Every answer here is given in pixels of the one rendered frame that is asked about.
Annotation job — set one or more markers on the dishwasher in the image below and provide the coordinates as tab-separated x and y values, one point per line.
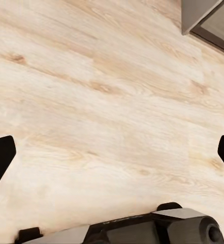
211	27

